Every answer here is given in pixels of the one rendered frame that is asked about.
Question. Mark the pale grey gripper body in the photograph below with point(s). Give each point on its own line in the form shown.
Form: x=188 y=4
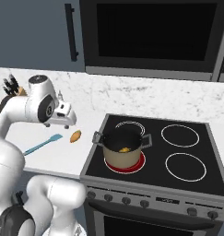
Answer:
x=65 y=120

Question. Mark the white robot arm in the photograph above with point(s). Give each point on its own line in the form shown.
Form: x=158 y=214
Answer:
x=12 y=159

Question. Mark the orange-brown potato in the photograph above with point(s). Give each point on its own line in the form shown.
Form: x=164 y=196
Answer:
x=75 y=136

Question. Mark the blue spatula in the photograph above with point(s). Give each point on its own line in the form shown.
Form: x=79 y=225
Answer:
x=44 y=143

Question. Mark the yellow squash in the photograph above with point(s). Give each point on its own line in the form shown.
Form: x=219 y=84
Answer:
x=125 y=150

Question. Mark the wooden knife block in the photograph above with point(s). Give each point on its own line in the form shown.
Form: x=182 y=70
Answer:
x=15 y=87

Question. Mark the grey stove knob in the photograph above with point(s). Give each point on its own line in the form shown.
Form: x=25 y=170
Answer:
x=108 y=197
x=144 y=203
x=192 y=211
x=91 y=194
x=126 y=201
x=212 y=214

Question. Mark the grey-blue cupboard door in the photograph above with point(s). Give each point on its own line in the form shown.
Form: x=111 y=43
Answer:
x=30 y=33

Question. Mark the black microwave oven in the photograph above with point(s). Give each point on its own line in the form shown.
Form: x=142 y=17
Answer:
x=153 y=33

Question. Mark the black hob stove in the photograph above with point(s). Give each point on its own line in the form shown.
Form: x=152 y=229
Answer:
x=184 y=172

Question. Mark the oven door with window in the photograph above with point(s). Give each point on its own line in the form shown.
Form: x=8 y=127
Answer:
x=141 y=229

